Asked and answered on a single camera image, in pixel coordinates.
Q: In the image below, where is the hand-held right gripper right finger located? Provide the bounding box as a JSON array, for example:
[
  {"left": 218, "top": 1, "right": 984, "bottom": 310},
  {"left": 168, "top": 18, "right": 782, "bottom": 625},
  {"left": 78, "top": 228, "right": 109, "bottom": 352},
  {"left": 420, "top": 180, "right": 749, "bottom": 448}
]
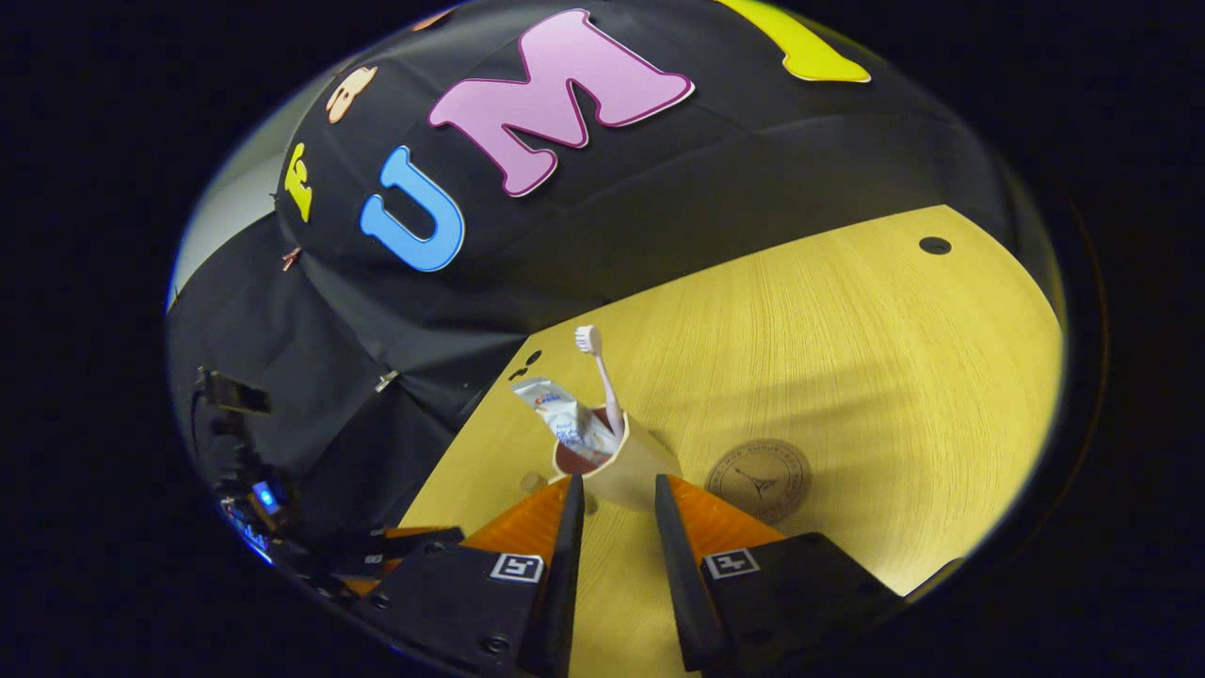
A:
[{"left": 654, "top": 473, "right": 905, "bottom": 673}]

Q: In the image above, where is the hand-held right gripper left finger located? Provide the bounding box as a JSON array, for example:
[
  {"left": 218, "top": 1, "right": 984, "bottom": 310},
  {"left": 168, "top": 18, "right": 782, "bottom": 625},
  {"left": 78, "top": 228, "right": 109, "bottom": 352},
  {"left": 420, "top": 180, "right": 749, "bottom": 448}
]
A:
[{"left": 351, "top": 474, "right": 587, "bottom": 677}]

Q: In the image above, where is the round brown coaster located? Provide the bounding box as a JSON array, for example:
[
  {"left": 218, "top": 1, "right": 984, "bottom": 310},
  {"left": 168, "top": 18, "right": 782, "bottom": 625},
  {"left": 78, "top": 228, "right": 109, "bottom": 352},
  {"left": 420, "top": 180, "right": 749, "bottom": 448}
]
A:
[{"left": 704, "top": 438, "right": 812, "bottom": 525}]

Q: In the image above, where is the white toothpaste tube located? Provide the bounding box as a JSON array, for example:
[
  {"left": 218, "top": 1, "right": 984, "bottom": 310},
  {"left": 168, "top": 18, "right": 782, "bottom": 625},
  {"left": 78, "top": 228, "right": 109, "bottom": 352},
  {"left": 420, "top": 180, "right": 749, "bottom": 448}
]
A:
[{"left": 511, "top": 377, "right": 622, "bottom": 462}]

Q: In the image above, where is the beige cup with wooden handle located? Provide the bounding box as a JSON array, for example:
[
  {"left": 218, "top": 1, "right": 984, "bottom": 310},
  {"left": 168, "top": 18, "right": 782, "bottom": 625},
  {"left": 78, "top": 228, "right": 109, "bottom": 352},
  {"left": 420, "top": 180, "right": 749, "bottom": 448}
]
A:
[{"left": 522, "top": 405, "right": 683, "bottom": 514}]

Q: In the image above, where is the white toothbrush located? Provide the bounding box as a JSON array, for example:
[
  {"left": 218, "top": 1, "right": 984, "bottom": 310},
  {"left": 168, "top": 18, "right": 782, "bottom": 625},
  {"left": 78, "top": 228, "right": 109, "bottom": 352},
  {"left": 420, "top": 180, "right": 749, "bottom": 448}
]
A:
[{"left": 574, "top": 325, "right": 627, "bottom": 439}]

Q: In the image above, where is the wooden desktop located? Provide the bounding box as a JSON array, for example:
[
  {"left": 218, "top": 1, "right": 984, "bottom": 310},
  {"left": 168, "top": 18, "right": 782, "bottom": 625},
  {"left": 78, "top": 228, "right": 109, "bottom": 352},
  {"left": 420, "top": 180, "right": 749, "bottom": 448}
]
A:
[{"left": 400, "top": 204, "right": 1065, "bottom": 678}]

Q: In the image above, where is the black backdrop cloth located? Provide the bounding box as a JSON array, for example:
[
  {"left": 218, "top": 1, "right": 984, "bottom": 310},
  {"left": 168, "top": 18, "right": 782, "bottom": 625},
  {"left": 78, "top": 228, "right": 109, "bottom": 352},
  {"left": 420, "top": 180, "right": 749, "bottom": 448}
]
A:
[{"left": 165, "top": 0, "right": 1046, "bottom": 566}]

